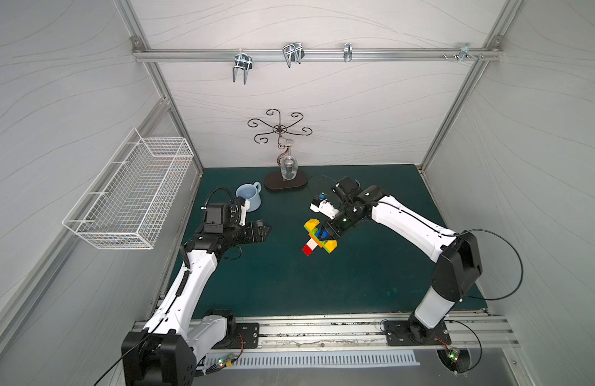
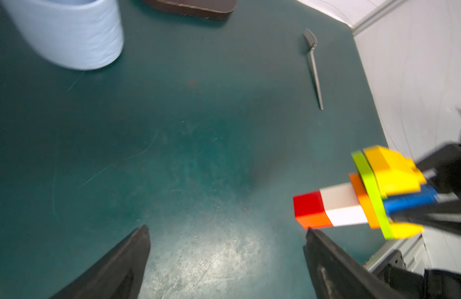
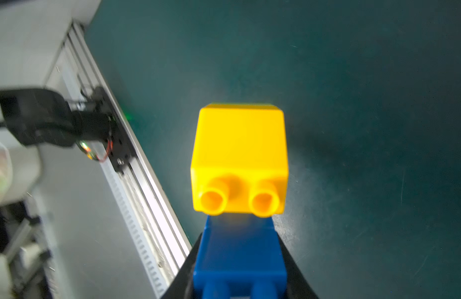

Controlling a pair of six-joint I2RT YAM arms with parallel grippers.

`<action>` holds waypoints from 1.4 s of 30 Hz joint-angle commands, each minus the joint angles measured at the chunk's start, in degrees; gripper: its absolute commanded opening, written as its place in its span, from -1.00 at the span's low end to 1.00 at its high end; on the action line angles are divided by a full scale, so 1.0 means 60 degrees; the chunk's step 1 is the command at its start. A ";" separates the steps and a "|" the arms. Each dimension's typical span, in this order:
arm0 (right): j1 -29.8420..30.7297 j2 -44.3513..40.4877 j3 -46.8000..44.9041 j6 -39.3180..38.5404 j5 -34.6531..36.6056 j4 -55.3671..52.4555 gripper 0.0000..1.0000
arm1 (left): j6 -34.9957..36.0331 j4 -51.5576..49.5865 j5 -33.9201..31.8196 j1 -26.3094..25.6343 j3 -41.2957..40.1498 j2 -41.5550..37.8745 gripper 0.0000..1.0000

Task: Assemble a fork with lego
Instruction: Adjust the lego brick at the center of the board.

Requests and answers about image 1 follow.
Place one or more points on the white vent grille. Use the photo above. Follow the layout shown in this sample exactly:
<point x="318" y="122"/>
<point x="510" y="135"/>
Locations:
<point x="332" y="359"/>

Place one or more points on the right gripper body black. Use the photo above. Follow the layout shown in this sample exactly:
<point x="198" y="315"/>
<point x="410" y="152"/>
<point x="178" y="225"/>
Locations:
<point x="336" y="228"/>

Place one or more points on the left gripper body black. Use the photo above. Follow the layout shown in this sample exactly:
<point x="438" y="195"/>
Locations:
<point x="252" y="232"/>

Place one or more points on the light blue mug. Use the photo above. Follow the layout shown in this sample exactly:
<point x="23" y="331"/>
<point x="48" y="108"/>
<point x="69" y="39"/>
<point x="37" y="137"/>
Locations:
<point x="251" y="193"/>

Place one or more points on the red lego brick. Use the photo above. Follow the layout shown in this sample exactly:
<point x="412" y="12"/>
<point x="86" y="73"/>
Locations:
<point x="307" y="250"/>

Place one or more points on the green table mat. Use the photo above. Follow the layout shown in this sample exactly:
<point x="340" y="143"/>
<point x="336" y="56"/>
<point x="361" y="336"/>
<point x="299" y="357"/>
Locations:
<point x="372" y="270"/>

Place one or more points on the aluminium top rail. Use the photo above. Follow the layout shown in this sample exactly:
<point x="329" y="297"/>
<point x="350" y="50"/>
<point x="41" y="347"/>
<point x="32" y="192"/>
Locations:
<point x="270" y="55"/>

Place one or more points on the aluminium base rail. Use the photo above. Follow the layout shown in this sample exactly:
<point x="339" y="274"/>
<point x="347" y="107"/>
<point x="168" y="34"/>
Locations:
<point x="366" y="331"/>

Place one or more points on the green lego brick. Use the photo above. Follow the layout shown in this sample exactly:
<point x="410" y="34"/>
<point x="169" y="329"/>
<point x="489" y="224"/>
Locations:
<point x="314" y="234"/>

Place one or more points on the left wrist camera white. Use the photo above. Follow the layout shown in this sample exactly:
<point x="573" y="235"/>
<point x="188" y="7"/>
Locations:
<point x="244" y="205"/>

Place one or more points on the blue lego brick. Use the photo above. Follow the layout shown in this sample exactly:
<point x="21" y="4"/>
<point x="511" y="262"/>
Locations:
<point x="322" y="234"/>

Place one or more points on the orange lego brick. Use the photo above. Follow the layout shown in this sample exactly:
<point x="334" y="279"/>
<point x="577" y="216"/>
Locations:
<point x="318" y="242"/>

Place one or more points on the metal hook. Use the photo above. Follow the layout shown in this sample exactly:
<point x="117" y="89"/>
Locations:
<point x="347" y="52"/>
<point x="242" y="63"/>
<point x="293" y="53"/>
<point x="464" y="54"/>

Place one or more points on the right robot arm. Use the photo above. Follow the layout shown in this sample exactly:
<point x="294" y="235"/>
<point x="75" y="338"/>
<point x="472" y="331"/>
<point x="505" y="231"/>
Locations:
<point x="456" y="257"/>

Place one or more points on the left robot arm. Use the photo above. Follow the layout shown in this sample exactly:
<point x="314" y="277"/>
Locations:
<point x="166" y="351"/>

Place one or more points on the black metal mug tree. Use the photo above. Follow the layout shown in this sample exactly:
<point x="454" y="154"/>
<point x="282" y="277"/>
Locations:
<point x="273" y="181"/>

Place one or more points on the yellow lego brick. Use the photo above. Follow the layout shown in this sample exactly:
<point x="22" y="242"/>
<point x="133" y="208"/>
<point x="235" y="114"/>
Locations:
<point x="329" y="246"/>
<point x="312" y="225"/>

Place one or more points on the white lego brick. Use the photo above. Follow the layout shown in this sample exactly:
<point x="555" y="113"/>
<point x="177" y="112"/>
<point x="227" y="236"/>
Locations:
<point x="312" y="244"/>

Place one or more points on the white wire basket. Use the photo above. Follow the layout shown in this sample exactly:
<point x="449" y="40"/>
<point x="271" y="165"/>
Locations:
<point x="126" y="205"/>

